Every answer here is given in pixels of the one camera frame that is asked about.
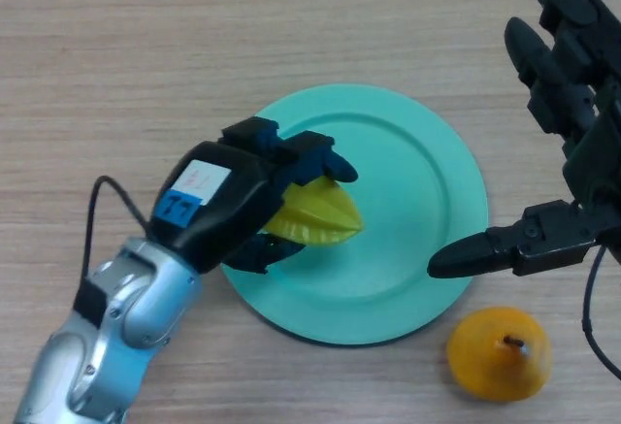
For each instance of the green round plate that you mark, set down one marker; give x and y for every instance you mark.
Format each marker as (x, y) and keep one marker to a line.
(412, 210)

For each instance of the yellow starfruit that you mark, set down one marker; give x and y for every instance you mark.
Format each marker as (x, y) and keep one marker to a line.
(320, 215)

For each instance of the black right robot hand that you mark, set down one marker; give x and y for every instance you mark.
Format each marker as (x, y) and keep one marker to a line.
(592, 94)

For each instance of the orange pear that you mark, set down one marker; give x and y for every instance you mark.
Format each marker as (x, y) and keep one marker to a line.
(490, 366)

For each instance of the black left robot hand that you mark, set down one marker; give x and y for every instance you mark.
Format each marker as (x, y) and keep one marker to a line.
(228, 205)

